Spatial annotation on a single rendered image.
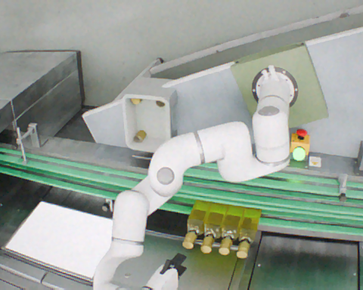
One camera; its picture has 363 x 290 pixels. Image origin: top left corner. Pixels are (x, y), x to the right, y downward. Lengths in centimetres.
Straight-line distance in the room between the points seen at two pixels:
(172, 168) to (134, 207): 13
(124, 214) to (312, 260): 78
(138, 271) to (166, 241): 18
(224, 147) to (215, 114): 48
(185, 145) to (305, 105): 50
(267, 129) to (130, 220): 40
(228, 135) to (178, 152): 13
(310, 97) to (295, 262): 60
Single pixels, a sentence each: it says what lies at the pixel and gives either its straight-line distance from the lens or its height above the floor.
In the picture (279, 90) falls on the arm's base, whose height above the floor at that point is 93.
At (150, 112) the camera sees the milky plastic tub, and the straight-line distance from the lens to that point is 154.
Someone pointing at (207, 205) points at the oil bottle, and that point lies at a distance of 141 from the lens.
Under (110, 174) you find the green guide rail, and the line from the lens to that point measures 157.
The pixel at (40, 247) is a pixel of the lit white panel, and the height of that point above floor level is 124.
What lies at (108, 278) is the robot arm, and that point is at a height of 144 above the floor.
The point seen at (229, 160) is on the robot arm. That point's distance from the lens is 104.
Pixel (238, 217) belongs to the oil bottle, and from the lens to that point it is 137.
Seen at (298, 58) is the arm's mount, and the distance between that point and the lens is 129.
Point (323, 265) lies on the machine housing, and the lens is 152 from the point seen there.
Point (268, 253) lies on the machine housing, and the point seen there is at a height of 99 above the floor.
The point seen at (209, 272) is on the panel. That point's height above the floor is 115.
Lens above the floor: 204
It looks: 54 degrees down
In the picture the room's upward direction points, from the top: 151 degrees counter-clockwise
